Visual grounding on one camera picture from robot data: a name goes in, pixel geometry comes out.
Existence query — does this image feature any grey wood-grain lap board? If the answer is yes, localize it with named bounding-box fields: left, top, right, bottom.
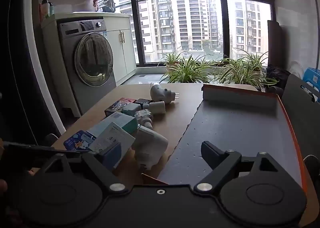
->
left=282, top=74, right=320, bottom=161

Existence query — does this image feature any white cabinet with gold handles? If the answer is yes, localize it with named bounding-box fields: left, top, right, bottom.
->
left=104, top=13, right=137, bottom=86

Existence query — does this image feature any small white teal box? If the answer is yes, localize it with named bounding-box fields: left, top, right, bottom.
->
left=122, top=103, right=142, bottom=116

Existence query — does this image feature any blue-green plastic bag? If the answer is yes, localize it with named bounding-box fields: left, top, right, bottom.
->
left=102, top=0, right=116, bottom=13

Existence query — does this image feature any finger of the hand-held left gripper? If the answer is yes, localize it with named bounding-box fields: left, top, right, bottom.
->
left=5, top=143, right=97, bottom=166

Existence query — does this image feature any black-framed window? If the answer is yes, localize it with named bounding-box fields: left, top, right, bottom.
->
left=105, top=0, right=273, bottom=67

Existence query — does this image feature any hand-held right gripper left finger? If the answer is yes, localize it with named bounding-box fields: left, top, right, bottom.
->
left=35, top=142, right=128, bottom=192

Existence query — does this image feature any rolled brown mat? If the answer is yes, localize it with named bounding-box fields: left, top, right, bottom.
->
left=267, top=20, right=282, bottom=69

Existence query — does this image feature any grey front-load washing machine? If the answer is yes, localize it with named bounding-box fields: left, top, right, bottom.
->
left=57, top=19, right=117, bottom=115

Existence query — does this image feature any blue red playing card pack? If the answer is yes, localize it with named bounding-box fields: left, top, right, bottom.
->
left=104, top=97, right=137, bottom=116

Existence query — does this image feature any white fan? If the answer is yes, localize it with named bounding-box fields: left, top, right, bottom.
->
left=287, top=61, right=304, bottom=79

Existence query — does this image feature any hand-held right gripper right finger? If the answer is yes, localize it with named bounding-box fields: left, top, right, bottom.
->
left=194, top=140, right=285, bottom=192

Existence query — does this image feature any spider plant in terracotta pot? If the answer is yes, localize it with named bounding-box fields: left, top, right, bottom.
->
left=157, top=52, right=187, bottom=71
left=231, top=48, right=269, bottom=71

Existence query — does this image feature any long teal white box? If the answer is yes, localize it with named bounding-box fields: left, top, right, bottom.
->
left=86, top=112, right=138, bottom=138

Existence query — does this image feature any white cardboard box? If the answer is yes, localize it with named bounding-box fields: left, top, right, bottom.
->
left=87, top=122, right=136, bottom=171

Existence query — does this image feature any blue box with picture label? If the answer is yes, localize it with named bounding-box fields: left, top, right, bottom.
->
left=63, top=130, right=97, bottom=153

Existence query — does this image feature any orange cardboard box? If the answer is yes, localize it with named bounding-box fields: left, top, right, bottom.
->
left=141, top=84, right=308, bottom=193

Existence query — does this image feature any blue plastic stool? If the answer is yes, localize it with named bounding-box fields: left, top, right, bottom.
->
left=304, top=68, right=320, bottom=91

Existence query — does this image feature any white pill bottle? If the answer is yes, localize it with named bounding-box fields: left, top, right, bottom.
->
left=142, top=101, right=166, bottom=116

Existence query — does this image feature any white bottle with black cap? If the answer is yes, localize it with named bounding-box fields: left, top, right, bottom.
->
left=41, top=0, right=50, bottom=19

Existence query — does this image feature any spider plant in white pot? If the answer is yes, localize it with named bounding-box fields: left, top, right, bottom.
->
left=212, top=57, right=279, bottom=91

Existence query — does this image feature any white plug-in repeller with glass bottle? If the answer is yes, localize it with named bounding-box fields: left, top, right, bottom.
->
left=149, top=82, right=179, bottom=105

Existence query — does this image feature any clear glass bottle white cap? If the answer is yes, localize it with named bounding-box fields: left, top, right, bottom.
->
left=134, top=109, right=153, bottom=130

